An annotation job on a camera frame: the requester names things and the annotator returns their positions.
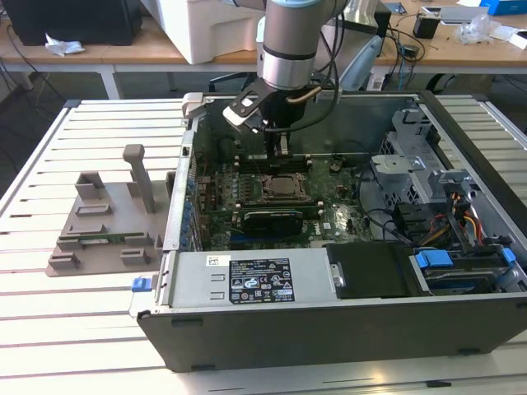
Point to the silver flat device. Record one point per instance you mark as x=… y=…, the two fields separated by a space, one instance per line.
x=461 y=14

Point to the crumpled white paper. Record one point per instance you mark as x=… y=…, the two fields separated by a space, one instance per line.
x=62 y=46

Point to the black grey PC case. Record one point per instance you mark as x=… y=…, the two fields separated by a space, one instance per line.
x=288 y=341

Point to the small black adapter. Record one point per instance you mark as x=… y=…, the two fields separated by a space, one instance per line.
x=409 y=50

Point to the black graphics card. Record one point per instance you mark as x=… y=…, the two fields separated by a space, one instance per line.
x=271 y=224

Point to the grey parts rack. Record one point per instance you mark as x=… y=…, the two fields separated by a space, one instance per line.
x=119 y=210

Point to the green motherboard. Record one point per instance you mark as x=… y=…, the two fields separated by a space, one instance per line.
x=341 y=214

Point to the silver green CPU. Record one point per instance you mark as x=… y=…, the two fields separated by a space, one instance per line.
x=282 y=186

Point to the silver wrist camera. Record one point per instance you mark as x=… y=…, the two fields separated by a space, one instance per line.
x=243 y=115

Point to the CPU socket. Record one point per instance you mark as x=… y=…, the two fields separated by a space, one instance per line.
x=306 y=196

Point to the black label sticker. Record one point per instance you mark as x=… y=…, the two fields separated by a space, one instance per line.
x=259 y=282

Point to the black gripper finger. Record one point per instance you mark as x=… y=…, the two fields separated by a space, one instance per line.
x=273 y=144
x=287 y=142

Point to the black plastic drive cover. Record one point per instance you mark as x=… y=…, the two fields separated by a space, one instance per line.
x=370 y=271

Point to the hard disk in blue carrier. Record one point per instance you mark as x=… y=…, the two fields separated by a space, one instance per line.
x=432 y=259

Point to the wooden desk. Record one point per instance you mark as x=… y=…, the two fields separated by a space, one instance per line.
x=123 y=51
x=453 y=51

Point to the round coin battery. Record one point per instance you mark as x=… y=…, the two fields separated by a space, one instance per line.
x=334 y=165

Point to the silver disk bay cage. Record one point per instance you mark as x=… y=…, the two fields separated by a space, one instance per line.
x=397 y=164

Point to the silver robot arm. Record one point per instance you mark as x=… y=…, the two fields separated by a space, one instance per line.
x=288 y=41

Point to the grey case latch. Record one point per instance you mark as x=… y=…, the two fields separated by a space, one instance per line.
x=191 y=105

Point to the blue box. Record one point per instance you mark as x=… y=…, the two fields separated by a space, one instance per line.
x=506 y=6

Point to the large black box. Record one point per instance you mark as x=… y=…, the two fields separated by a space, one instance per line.
x=74 y=20

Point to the small white box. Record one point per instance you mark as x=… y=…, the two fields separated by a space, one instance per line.
x=519 y=41

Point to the white code sticker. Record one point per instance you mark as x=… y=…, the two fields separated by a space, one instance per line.
x=212 y=261

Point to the blue case latch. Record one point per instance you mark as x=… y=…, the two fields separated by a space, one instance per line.
x=139 y=285

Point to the clear plastic bag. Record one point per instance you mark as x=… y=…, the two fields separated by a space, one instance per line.
x=477 y=31

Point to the silver metal power supply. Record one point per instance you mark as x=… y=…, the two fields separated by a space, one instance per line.
x=189 y=284

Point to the pale blue teach pendant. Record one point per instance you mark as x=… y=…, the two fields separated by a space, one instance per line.
x=362 y=61

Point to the white printer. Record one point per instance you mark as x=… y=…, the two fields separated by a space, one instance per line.
x=206 y=29

